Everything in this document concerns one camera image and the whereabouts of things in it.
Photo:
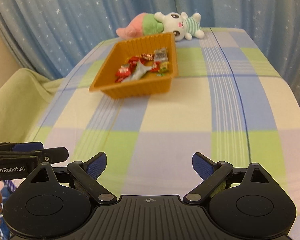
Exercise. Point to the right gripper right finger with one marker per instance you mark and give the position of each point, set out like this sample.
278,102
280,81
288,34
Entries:
213,174

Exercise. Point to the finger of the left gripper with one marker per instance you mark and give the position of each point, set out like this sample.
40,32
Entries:
27,146
51,155

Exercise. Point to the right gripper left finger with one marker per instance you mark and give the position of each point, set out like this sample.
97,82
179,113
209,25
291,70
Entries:
85,176

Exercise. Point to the large red snack packet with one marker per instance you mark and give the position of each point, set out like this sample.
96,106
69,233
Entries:
123,73

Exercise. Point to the green candy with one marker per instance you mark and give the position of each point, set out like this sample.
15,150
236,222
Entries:
161,74

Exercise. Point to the yellow candy packet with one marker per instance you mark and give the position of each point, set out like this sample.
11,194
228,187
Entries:
164,67

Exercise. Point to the silver green snack pouch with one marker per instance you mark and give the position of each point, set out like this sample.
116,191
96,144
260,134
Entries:
139,72

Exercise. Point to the small red candy packet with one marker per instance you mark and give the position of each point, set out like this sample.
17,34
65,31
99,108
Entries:
133,61

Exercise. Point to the clear dark snack packet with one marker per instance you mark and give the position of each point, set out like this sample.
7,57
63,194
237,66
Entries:
160,55

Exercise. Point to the dark red candy packet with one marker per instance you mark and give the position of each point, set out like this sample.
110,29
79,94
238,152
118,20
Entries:
155,67

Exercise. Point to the shiny red orange candy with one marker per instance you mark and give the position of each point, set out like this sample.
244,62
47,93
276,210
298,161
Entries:
147,56

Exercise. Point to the pale green sofa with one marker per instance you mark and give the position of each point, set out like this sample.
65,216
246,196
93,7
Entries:
23,100

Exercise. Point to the checkered tablecloth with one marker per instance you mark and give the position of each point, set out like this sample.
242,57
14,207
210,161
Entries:
227,103

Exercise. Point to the orange plastic tray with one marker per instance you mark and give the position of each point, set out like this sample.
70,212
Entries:
150,83

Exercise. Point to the blue star curtain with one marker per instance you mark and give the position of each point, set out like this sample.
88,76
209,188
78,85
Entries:
52,36

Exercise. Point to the white bunny plush toy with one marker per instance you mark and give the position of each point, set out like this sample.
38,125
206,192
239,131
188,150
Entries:
181,25

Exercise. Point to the pink green carrot plush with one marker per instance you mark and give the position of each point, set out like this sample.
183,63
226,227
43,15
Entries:
141,25

